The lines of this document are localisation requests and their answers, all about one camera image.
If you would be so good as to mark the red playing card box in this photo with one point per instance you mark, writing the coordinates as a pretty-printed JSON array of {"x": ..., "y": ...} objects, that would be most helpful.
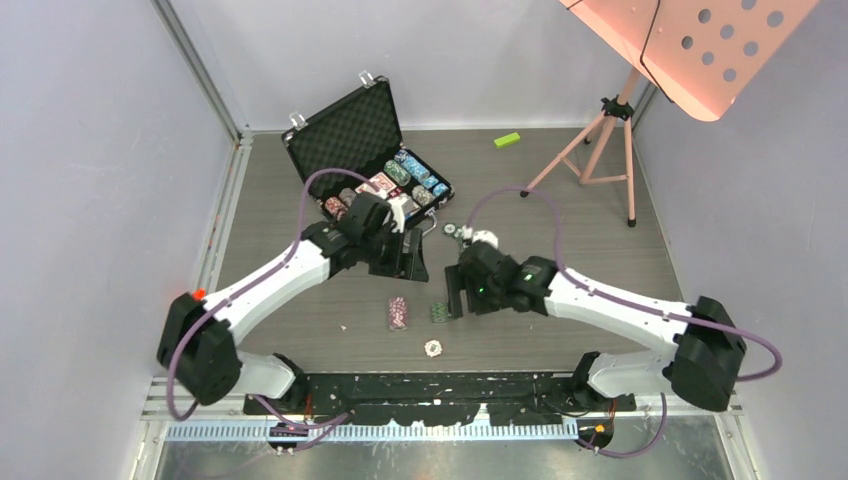
[{"x": 380, "y": 184}]

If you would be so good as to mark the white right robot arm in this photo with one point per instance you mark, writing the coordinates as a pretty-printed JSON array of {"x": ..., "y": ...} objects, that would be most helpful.
[{"x": 691, "y": 351}]

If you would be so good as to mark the green block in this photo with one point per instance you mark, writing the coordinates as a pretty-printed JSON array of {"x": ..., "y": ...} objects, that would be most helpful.
[{"x": 507, "y": 140}]

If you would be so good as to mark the grey chip row in case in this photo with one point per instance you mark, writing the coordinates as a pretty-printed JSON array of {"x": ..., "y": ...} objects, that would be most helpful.
[{"x": 422, "y": 196}]

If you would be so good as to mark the purple white chip roll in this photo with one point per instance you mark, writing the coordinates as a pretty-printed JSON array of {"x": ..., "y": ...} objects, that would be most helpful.
[{"x": 397, "y": 312}]

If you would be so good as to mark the red chip row in case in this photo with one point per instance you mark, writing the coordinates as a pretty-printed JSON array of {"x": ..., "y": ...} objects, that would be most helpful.
[{"x": 335, "y": 207}]

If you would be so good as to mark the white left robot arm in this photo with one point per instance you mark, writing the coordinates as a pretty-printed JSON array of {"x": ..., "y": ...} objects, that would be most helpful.
[{"x": 199, "y": 346}]

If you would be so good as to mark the blue chip row in case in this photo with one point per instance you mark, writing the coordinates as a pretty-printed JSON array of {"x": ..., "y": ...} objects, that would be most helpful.
[{"x": 425, "y": 177}]

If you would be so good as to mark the pink tripod stand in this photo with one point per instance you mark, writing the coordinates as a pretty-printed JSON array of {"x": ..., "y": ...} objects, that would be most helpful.
[{"x": 614, "y": 111}]

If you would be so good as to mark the green chip stack lying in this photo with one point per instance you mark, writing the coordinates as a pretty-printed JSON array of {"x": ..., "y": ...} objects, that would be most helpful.
[{"x": 440, "y": 313}]

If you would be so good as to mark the green chip row in case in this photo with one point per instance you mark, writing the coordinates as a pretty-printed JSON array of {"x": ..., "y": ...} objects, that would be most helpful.
[{"x": 397, "y": 173}]

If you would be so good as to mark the pink perforated panel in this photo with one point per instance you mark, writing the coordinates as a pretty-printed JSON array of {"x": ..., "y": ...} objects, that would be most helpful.
[{"x": 701, "y": 54}]

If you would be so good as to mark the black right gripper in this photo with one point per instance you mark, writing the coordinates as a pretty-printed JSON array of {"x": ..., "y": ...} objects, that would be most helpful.
[{"x": 457, "y": 280}]

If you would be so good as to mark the black poker set case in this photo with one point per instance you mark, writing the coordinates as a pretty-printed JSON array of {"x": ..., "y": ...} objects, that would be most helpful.
[{"x": 359, "y": 132}]

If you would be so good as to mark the blue-orange chip row in case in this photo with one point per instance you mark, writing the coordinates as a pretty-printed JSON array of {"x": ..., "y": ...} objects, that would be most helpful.
[{"x": 347, "y": 196}]

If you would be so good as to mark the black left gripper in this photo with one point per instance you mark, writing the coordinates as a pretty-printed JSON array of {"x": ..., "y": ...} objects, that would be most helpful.
[{"x": 407, "y": 265}]

